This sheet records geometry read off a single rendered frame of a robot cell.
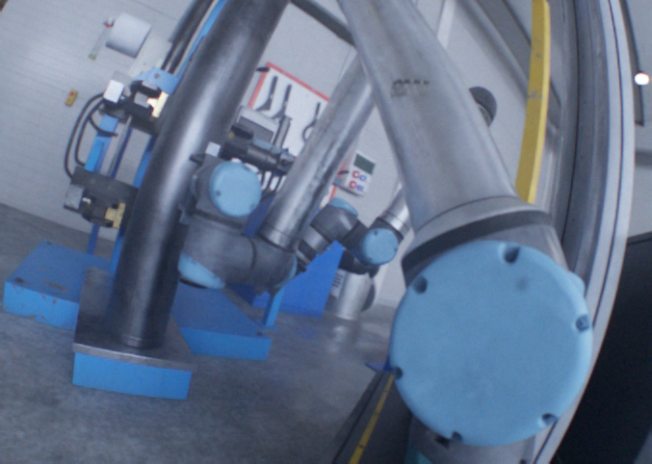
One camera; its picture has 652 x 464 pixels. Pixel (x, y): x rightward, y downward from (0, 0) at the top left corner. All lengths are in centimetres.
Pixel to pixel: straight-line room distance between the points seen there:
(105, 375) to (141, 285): 31
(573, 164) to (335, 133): 61
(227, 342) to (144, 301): 62
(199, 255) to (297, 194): 21
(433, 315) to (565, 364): 10
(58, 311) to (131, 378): 46
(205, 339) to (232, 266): 96
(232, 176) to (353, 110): 25
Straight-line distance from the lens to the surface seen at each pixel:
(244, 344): 160
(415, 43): 41
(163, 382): 114
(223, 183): 54
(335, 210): 94
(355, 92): 64
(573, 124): 97
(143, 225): 101
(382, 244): 81
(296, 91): 408
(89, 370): 110
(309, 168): 61
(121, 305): 107
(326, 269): 294
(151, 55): 241
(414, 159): 32
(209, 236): 56
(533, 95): 348
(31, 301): 143
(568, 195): 89
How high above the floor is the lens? 64
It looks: 4 degrees up
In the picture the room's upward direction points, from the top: 18 degrees clockwise
